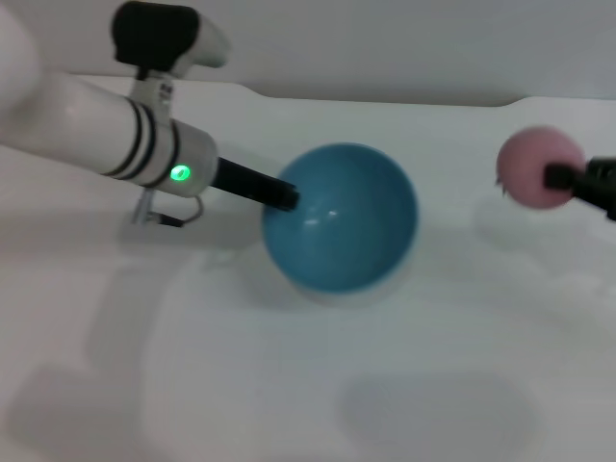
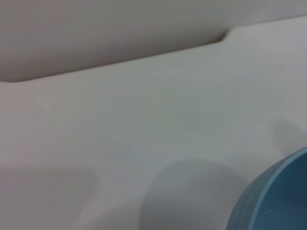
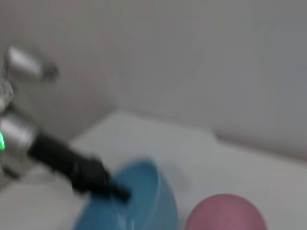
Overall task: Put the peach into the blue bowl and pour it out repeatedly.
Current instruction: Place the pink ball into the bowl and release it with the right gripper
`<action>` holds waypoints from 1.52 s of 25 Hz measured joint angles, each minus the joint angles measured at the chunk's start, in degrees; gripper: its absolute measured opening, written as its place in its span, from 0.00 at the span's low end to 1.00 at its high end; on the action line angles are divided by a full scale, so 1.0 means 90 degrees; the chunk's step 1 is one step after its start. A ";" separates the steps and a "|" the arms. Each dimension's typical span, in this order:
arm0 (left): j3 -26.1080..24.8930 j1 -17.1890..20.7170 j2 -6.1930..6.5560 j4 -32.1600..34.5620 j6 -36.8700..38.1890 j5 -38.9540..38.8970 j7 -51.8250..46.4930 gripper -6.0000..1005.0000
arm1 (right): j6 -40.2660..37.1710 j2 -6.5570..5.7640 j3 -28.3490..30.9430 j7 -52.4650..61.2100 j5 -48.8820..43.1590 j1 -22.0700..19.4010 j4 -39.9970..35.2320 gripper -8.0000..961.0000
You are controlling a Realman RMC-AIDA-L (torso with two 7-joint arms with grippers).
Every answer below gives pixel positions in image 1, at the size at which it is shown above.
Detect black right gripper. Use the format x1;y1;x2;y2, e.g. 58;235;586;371
544;156;616;221

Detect left arm connector cable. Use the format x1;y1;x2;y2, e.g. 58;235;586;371
131;189;204;229

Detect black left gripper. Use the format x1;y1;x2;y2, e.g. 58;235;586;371
208;156;301;213

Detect blue bowl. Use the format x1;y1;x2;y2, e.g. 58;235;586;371
260;141;420;296

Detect pink toy peach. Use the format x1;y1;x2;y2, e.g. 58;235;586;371
495;125;588;212

